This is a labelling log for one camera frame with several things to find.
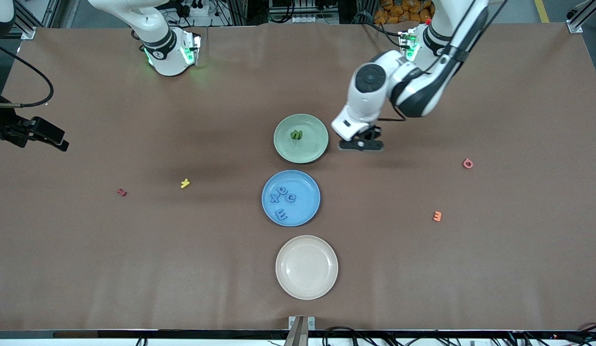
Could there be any white power strip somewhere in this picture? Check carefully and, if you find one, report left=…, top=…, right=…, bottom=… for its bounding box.
left=175, top=0, right=211, bottom=18

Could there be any aluminium frame post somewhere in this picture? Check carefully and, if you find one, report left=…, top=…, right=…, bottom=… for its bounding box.
left=12, top=0, right=37, bottom=40
left=566, top=0, right=596, bottom=34

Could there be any black table edge rail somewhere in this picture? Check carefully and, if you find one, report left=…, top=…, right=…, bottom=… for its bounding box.
left=0, top=329, right=596, bottom=340

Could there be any blue plate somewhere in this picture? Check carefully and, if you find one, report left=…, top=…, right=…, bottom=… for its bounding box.
left=261, top=170, right=321, bottom=227

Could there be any bag of orange fruit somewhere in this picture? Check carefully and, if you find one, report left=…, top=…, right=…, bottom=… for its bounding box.
left=374, top=0, right=435, bottom=25

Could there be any black cable bundle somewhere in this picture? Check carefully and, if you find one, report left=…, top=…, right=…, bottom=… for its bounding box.
left=322, top=326, right=596, bottom=346

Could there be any pale green plate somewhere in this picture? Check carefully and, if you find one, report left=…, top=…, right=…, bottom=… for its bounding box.
left=273, top=113, right=329, bottom=164

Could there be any beige plate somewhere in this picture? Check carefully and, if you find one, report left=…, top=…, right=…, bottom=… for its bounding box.
left=275, top=235, right=339, bottom=301

